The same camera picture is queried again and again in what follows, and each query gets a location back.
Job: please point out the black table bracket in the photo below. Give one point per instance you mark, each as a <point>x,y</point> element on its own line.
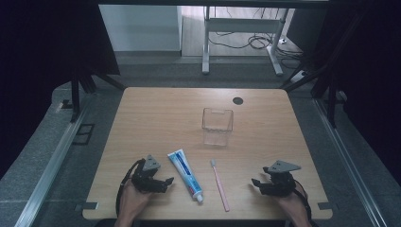
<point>86,206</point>

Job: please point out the black floor frame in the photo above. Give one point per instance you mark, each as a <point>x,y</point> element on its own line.
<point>83,134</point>

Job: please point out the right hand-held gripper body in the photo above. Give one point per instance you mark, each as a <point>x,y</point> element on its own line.
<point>281,183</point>

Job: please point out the black metal stand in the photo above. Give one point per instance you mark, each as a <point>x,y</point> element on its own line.
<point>331,94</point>
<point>75,94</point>

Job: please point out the white cabinet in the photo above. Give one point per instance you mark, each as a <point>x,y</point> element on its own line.
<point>140,28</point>

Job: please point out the white metal desk frame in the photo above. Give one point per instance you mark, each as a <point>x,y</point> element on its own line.
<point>242,24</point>

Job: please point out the pink toothbrush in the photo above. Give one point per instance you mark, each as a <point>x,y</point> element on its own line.
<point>219,186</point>

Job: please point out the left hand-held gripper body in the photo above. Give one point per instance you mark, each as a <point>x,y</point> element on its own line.
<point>145,181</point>

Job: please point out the person's left hand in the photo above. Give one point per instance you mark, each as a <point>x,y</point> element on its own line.
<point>133,201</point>

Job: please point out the white power strip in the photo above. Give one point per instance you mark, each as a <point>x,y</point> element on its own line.
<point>299,76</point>

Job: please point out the white and blue toothpaste tube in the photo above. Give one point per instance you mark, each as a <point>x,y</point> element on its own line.
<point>186,175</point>

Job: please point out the aluminium rail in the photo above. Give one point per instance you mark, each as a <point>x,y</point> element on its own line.
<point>346,164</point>
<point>52,167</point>

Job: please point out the clear plastic container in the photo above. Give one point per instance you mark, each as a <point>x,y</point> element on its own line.
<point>217,126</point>

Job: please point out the person's right hand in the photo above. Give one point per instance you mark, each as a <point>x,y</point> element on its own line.
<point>293,205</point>

